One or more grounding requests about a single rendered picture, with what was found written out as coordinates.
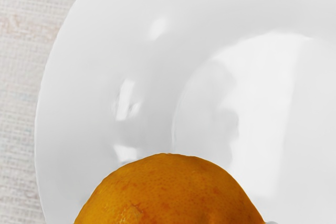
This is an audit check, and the white plate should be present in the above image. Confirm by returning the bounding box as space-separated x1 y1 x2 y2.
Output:
35 0 336 224

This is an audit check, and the orange fruit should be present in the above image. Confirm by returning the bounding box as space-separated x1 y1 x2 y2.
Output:
72 152 267 224

